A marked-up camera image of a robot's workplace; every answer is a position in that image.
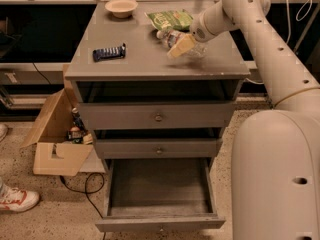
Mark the grey middle drawer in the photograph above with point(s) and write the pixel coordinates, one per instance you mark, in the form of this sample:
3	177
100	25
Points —
157	148

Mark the green chip bag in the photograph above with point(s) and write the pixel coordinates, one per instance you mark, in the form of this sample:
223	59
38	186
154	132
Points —
172	19

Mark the clear plastic water bottle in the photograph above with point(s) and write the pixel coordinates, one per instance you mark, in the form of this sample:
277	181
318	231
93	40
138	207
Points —
197	52

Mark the grey top drawer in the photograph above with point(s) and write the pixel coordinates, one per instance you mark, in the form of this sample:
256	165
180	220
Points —
116	116

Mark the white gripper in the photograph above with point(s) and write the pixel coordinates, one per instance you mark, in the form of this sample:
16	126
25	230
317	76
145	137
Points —
199	31

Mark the dark blue snack bar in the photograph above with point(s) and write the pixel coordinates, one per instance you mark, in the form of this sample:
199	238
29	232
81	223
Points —
109	53

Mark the grey wooden drawer cabinet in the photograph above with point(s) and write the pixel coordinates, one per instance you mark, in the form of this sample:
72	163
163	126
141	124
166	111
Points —
146	74

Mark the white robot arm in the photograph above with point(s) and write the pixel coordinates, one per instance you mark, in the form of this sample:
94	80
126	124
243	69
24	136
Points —
275	164

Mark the beige paper bowl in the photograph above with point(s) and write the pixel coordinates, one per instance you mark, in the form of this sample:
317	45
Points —
121	8

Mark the bottles inside cardboard box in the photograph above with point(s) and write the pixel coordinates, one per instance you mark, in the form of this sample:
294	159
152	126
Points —
78	133

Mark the white and red sneaker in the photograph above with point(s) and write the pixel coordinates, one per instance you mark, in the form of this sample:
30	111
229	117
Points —
17	200

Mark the grey open bottom drawer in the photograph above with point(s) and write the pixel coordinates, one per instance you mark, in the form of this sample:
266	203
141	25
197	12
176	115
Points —
159	195

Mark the open cardboard box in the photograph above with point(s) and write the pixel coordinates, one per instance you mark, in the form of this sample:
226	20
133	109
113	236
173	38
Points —
54	154

